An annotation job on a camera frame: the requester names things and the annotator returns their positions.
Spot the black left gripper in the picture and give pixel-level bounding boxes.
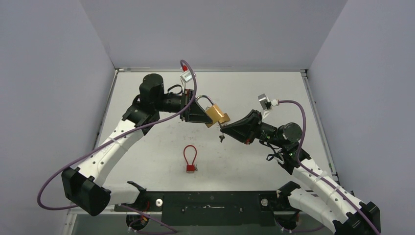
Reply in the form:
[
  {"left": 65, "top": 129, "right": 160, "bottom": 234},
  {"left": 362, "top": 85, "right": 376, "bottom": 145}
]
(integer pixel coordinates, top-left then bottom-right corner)
[{"left": 154, "top": 89, "right": 213, "bottom": 123}]

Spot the brass padlock with key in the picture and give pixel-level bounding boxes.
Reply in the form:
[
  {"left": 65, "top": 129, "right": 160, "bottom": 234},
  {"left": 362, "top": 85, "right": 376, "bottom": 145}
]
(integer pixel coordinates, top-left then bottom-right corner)
[{"left": 196, "top": 95, "right": 231, "bottom": 128}]

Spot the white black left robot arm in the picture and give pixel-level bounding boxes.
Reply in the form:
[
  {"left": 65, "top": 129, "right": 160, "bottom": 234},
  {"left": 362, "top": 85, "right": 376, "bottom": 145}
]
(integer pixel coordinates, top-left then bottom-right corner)
[{"left": 61, "top": 73, "right": 213, "bottom": 216}]

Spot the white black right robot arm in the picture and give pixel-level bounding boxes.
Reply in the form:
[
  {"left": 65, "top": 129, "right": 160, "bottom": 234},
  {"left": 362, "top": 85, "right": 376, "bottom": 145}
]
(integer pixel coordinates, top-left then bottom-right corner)
[{"left": 221, "top": 110, "right": 381, "bottom": 235}]

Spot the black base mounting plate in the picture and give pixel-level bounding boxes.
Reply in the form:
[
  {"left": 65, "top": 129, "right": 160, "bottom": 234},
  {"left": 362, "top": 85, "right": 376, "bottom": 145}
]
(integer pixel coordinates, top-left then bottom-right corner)
[{"left": 115, "top": 191, "right": 297, "bottom": 226}]

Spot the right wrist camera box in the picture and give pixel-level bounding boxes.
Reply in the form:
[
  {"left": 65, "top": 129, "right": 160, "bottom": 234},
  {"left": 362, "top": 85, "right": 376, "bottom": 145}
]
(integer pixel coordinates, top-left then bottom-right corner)
[{"left": 258, "top": 94, "right": 279, "bottom": 119}]

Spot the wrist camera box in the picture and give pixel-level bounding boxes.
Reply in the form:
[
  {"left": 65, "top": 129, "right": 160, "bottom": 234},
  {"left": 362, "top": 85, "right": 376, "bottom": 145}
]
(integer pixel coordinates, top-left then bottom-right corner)
[
  {"left": 258, "top": 94, "right": 279, "bottom": 119},
  {"left": 180, "top": 65, "right": 193, "bottom": 89}
]

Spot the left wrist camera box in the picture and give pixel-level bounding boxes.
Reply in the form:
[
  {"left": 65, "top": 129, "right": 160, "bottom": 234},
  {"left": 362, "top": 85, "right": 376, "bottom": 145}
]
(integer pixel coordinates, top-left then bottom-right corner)
[{"left": 180, "top": 65, "right": 193, "bottom": 89}]

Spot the red cable padlock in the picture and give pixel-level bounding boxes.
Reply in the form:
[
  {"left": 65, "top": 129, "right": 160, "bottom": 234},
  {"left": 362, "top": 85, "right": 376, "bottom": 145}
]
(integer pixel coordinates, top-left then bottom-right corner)
[{"left": 183, "top": 144, "right": 198, "bottom": 174}]

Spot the aluminium table edge rail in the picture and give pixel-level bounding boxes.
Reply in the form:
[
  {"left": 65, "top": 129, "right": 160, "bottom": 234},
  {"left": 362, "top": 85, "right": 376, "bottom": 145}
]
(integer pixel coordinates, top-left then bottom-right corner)
[{"left": 300, "top": 69, "right": 339, "bottom": 183}]

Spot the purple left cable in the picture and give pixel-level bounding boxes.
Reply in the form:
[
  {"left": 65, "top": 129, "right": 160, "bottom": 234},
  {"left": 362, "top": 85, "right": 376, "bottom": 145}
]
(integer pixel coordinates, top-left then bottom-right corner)
[{"left": 36, "top": 59, "right": 198, "bottom": 235}]

